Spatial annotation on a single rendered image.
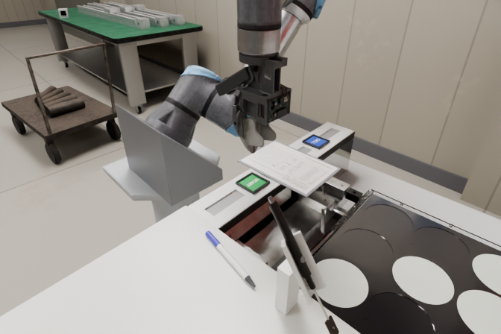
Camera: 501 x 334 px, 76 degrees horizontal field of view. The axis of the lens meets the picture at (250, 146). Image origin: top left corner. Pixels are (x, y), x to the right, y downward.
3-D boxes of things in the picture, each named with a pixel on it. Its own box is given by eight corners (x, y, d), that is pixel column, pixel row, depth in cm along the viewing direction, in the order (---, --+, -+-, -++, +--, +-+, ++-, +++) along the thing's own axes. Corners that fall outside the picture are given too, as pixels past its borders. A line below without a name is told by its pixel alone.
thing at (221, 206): (347, 169, 102) (355, 130, 95) (220, 278, 67) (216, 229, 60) (322, 159, 107) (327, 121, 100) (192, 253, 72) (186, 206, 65)
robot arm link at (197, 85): (171, 101, 104) (194, 67, 105) (206, 123, 104) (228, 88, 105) (162, 92, 92) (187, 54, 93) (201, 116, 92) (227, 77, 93)
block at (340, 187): (349, 193, 82) (350, 184, 80) (342, 200, 80) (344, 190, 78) (322, 180, 86) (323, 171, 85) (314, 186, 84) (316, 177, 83)
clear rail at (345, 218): (373, 193, 80) (375, 189, 80) (282, 291, 56) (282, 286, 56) (368, 191, 81) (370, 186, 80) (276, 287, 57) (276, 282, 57)
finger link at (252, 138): (259, 166, 63) (259, 124, 59) (238, 156, 67) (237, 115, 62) (269, 160, 65) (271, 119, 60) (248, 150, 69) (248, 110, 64)
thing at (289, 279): (321, 316, 45) (334, 249, 38) (306, 336, 42) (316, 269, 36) (286, 289, 48) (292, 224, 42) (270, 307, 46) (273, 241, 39)
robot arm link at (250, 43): (227, 27, 54) (260, 21, 59) (228, 54, 56) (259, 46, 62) (260, 33, 50) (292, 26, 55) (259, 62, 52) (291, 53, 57)
